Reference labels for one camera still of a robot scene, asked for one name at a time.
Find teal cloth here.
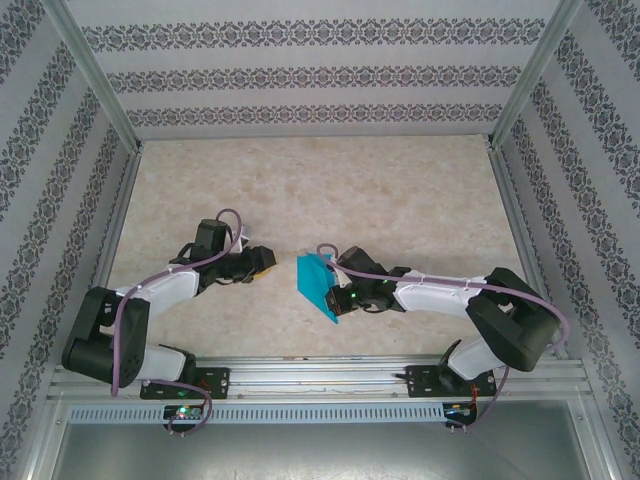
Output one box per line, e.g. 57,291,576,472
294,252,346,326

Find grey metal sheet panel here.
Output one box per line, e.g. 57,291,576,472
47,422,594,480

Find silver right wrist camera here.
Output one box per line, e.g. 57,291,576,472
324,259,350,289

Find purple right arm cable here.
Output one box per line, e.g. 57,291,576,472
317,243,571,435

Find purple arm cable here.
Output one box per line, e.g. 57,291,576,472
110,208,254,437
317,243,571,435

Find long aluminium mounting rail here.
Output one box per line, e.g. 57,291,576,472
48,354,587,400

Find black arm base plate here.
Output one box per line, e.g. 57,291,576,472
405,363,498,400
140,366,232,402

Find aluminium table edge rail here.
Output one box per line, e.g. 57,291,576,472
87,148,145,292
485,146,570,360

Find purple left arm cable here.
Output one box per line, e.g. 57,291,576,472
110,208,254,437

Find grey slotted cable duct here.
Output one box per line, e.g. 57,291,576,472
66,402,447,425

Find aluminium frame post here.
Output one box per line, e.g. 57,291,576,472
41,0,145,152
482,0,585,150

